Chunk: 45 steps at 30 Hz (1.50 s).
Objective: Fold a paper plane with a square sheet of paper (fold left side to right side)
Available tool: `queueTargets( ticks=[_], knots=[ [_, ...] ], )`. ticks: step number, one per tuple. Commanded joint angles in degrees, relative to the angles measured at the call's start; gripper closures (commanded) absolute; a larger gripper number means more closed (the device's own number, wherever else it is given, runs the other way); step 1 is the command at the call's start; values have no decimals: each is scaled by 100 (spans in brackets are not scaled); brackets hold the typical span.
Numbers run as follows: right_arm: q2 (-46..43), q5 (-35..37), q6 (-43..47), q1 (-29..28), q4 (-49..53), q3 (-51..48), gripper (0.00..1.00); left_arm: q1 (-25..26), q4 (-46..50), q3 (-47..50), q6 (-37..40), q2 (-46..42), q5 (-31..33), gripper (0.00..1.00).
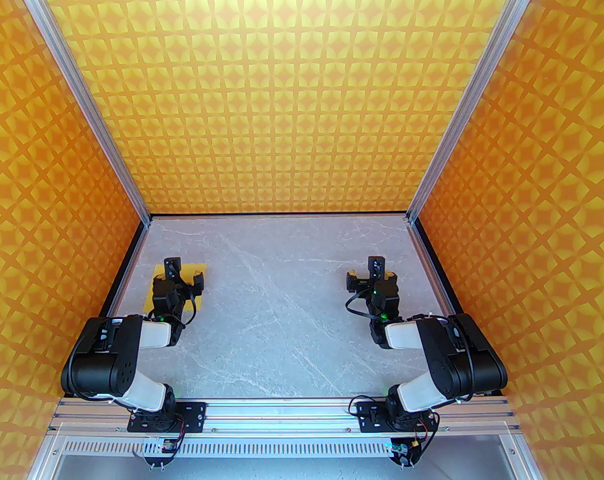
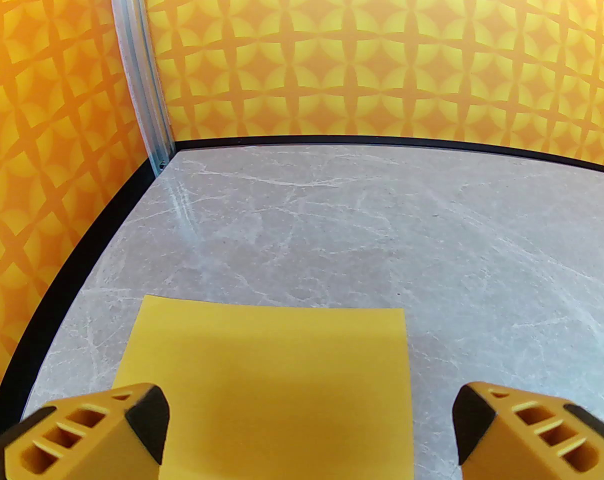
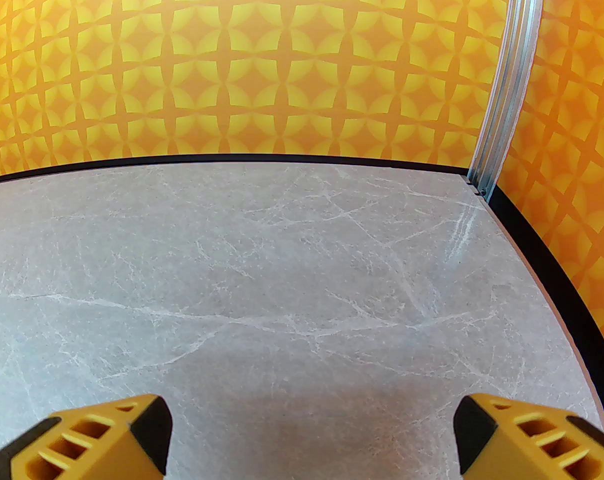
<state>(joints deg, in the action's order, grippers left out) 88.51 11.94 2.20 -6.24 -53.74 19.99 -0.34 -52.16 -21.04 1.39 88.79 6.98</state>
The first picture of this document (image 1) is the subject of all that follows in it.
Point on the aluminium frame post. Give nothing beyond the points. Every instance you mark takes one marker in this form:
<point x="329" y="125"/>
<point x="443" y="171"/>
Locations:
<point x="81" y="93"/>
<point x="475" y="93"/>

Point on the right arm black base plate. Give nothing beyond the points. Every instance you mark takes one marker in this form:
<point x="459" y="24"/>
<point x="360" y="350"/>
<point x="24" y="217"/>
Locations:
<point x="364" y="418"/>

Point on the yellow paper sheet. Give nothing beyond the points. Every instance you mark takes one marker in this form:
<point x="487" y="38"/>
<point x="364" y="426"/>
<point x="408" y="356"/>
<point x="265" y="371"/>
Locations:
<point x="186" y="269"/>

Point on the aluminium table side rail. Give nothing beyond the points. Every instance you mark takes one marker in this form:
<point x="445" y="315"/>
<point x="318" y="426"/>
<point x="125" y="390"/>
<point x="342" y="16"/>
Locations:
<point x="430" y="268"/>
<point x="130" y="268"/>

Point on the small circuit board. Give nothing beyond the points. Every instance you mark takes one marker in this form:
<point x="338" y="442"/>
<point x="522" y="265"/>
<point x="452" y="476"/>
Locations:
<point x="157" y="447"/>
<point x="404" y="452"/>

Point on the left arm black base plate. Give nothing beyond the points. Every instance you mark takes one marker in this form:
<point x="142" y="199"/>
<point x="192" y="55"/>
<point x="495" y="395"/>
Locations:
<point x="194" y="414"/>

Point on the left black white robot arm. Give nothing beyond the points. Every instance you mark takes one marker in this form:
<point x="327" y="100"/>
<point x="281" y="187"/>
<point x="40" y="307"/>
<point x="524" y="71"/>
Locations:
<point x="102" y="363"/>

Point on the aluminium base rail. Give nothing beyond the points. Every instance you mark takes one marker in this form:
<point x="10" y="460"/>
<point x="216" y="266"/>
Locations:
<point x="282" y="413"/>

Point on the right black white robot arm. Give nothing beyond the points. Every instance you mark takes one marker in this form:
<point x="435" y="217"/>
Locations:
<point x="462" y="358"/>

